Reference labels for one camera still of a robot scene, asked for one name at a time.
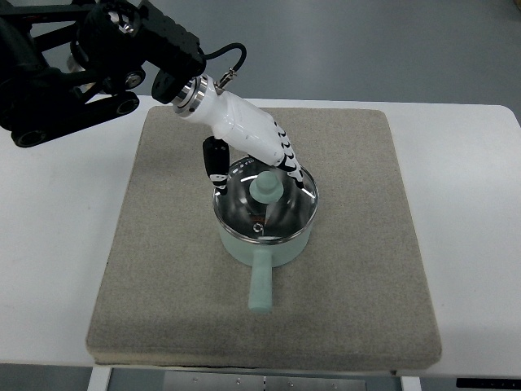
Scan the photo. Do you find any glass lid with green knob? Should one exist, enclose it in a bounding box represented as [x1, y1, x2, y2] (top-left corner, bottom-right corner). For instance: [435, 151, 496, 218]
[212, 157, 319, 243]

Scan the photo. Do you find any black label strip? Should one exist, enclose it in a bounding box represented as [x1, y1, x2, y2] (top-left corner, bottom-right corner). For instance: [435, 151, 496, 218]
[456, 378, 520, 390]

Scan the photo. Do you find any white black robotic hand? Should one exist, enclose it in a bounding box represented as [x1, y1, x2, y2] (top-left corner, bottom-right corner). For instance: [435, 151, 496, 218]
[173, 75, 304, 196]

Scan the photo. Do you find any grey fabric mat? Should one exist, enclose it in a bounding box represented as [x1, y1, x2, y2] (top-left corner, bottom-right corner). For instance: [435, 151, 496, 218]
[86, 107, 442, 371]

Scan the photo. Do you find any mint green saucepan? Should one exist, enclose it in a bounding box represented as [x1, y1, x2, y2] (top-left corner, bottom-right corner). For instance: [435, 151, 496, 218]
[216, 210, 317, 314]

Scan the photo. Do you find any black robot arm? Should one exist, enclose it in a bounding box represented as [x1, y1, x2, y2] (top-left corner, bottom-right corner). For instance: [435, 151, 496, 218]
[1, 1, 206, 147]

